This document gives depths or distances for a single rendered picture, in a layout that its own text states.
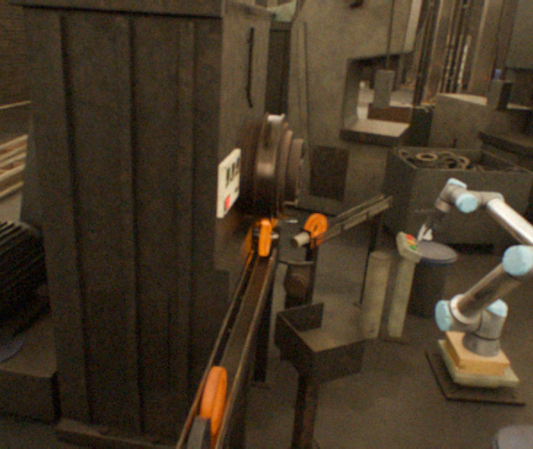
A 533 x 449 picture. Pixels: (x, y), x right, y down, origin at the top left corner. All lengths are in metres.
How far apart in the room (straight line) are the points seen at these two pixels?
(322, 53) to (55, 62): 3.30
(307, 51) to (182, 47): 3.26
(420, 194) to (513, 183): 0.79
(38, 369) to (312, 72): 3.44
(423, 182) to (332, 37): 1.52
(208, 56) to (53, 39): 0.48
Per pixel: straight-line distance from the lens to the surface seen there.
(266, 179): 1.89
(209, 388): 1.43
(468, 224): 4.47
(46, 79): 1.82
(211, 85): 1.60
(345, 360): 1.75
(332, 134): 4.77
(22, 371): 2.43
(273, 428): 2.42
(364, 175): 4.77
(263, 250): 2.16
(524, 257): 2.20
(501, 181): 4.47
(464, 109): 6.15
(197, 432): 1.32
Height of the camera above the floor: 1.66
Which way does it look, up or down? 21 degrees down
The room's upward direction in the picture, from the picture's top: 4 degrees clockwise
